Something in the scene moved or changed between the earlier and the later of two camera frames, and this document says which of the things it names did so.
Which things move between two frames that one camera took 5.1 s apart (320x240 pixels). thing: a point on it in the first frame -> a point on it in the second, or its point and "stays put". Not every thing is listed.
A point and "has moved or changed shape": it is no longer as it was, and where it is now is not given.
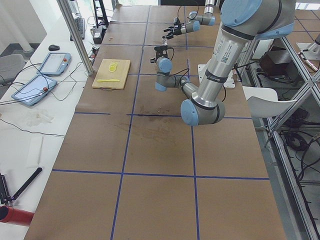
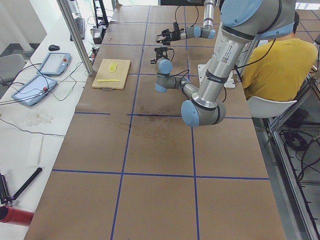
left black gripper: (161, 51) stays put
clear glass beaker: (164, 40) has moved or changed shape
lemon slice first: (111, 69) stays put
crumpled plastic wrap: (35, 117) stays put
